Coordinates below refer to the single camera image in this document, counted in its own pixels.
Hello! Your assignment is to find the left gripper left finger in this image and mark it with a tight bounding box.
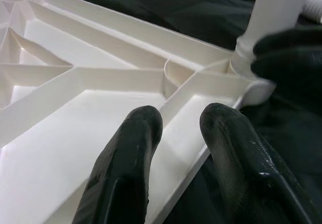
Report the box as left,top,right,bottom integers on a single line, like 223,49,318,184
71,105,165,224

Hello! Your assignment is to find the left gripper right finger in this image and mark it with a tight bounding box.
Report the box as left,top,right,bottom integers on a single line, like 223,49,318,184
199,102,322,224

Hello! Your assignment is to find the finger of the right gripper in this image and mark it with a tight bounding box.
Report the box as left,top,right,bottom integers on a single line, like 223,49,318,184
251,28,322,106

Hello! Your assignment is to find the white plastic table leg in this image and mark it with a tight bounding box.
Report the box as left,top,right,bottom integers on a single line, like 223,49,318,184
226,0,322,24
234,0,310,77

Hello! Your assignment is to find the white plastic table top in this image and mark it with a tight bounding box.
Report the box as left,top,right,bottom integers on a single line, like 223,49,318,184
0,0,277,224

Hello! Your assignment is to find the black table cloth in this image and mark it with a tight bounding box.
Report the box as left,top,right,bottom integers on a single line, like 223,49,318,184
54,0,322,224

